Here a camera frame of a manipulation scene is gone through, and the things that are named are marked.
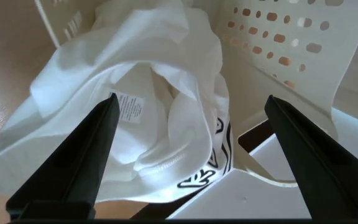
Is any white laundry basket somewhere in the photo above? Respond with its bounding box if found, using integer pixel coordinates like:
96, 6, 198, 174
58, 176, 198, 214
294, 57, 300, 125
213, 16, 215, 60
34, 0, 358, 188

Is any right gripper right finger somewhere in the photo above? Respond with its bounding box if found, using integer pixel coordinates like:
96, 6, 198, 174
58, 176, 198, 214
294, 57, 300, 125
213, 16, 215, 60
264, 95, 358, 218

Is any white printed garment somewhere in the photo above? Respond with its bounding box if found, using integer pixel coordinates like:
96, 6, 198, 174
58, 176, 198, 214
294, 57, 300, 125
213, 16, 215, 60
0, 0, 234, 205

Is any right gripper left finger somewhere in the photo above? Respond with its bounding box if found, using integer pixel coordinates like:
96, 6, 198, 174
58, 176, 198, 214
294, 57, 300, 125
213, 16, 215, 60
6, 92, 121, 219

